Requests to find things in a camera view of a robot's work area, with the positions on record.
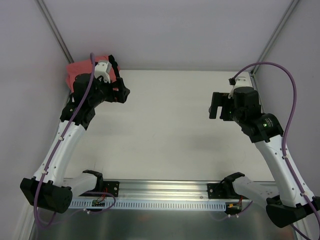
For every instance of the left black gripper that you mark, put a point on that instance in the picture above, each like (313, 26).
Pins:
(116, 88)

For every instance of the white slotted cable duct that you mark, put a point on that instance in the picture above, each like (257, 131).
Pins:
(165, 205)

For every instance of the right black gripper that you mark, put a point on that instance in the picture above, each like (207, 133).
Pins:
(224, 107)

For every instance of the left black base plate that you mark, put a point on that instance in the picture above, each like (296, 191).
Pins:
(111, 187)

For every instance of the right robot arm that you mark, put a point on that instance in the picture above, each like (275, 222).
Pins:
(293, 200)

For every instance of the red t shirt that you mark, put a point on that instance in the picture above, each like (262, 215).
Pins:
(84, 67)

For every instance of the right rear frame post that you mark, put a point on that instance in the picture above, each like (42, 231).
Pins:
(278, 30)

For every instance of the frame post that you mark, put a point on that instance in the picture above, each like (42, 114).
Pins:
(43, 8)
(278, 30)

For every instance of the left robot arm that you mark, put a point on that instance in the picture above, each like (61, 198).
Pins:
(47, 189)

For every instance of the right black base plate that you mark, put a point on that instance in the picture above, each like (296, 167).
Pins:
(221, 190)

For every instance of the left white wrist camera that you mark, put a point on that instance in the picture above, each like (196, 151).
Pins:
(102, 70)

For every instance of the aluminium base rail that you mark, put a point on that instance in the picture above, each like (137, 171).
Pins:
(168, 190)

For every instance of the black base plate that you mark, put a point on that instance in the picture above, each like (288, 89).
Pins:
(111, 187)
(221, 190)

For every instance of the left rear frame post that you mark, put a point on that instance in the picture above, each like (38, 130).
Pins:
(43, 8)

